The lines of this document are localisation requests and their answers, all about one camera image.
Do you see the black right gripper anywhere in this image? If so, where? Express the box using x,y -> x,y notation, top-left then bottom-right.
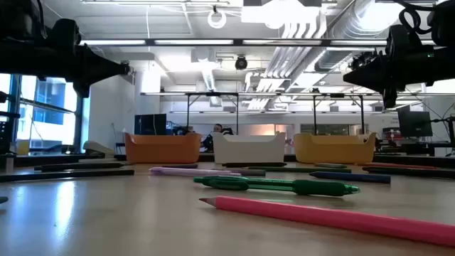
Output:
343,48 -> 434,110

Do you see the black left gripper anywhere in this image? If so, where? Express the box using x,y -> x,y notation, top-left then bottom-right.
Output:
38,38 -> 131,99

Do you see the red pencil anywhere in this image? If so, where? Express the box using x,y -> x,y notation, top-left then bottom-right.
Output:
356,162 -> 439,171

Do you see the black pen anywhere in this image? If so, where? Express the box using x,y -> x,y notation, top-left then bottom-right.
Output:
33,161 -> 126,173
0,169 -> 136,183

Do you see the black crayon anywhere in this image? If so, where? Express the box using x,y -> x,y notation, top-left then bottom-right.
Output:
362,166 -> 455,180

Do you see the green mechanical pencil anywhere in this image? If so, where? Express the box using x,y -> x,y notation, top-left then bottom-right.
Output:
192,175 -> 361,198

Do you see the pale purple mechanical pencil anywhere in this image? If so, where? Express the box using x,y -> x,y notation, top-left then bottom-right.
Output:
148,166 -> 242,178

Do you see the pink pencil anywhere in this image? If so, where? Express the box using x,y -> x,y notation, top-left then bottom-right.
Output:
198,195 -> 455,248

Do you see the dark grey pen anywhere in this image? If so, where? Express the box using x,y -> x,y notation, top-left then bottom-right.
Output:
227,169 -> 267,177

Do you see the black monitor on arm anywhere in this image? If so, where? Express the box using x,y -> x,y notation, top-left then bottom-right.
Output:
397,105 -> 434,139

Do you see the black ceiling spotlight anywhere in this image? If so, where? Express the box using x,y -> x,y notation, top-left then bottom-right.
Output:
348,51 -> 378,70

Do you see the red equipment box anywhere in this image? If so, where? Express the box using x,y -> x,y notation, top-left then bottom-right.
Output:
382,127 -> 403,141

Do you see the black computer monitor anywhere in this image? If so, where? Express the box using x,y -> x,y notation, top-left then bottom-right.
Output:
134,113 -> 168,136

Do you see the yellow plastic bin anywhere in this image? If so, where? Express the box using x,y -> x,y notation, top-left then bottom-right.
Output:
293,132 -> 378,165

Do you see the orange plastic bin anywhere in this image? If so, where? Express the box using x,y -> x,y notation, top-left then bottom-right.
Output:
123,132 -> 203,164

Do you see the yellow container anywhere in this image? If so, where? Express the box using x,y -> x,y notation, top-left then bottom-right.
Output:
15,139 -> 31,156

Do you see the person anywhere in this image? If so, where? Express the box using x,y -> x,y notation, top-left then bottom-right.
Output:
200,123 -> 235,153

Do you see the white plastic bin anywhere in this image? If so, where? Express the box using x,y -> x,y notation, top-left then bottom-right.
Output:
212,132 -> 287,165

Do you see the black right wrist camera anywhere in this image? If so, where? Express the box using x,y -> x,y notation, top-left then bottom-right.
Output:
385,23 -> 420,55

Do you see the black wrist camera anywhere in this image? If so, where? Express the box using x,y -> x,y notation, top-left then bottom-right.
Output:
53,18 -> 82,47
385,23 -> 420,55

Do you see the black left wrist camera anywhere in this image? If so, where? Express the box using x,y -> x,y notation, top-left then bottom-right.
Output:
53,18 -> 82,47

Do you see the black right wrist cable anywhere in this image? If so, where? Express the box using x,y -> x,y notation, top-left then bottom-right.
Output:
392,0 -> 434,36

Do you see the black metal gantry frame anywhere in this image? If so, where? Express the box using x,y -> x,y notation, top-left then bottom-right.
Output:
312,92 -> 365,135
185,92 -> 240,135

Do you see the black aluminium table frame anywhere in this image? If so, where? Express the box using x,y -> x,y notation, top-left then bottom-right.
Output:
0,151 -> 455,169

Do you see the white coiled cable ring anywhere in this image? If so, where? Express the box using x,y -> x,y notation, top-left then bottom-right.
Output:
207,9 -> 228,30

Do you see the black ceiling camera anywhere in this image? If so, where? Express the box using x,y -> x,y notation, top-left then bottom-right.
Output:
234,55 -> 249,71

